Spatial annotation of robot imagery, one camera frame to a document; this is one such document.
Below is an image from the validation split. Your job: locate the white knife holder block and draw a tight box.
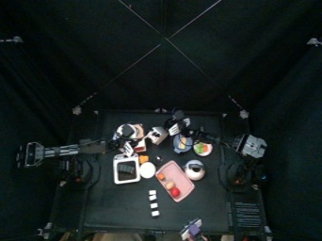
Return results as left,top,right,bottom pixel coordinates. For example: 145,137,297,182
147,126,169,146

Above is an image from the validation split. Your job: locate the blue round plate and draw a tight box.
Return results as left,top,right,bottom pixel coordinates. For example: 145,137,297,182
172,134,195,154

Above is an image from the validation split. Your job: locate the white toy pot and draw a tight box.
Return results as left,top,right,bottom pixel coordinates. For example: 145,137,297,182
114,122,138,141

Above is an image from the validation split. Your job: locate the white round plate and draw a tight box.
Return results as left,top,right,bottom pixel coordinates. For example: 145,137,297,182
191,140,213,157

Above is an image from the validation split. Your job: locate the white rectangular tray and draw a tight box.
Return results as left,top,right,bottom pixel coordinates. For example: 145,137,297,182
112,153,141,185

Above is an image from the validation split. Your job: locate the pink rectangular tray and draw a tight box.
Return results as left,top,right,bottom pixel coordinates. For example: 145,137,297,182
155,159,196,203

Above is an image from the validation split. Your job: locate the red toy pepper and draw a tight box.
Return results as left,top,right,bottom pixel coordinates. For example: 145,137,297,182
168,186,183,198

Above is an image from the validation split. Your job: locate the purple and white gadget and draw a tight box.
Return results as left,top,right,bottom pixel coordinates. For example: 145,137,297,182
179,217,204,241

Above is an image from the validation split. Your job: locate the black label white text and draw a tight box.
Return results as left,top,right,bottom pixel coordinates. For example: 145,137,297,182
231,201,264,233

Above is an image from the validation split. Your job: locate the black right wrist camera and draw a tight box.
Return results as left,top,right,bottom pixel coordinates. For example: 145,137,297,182
172,107,185,121

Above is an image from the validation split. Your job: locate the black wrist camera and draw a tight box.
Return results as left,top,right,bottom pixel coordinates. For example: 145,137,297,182
117,125,134,139
172,107,185,121

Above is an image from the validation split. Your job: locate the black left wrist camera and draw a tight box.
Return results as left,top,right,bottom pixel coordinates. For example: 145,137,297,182
117,125,134,139

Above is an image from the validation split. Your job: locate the white kettle grey handle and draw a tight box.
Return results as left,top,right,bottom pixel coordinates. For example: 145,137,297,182
183,159,207,182

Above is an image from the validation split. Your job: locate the thin diagonal cord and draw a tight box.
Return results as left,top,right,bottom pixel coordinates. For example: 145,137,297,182
117,0,245,111
77,0,223,107

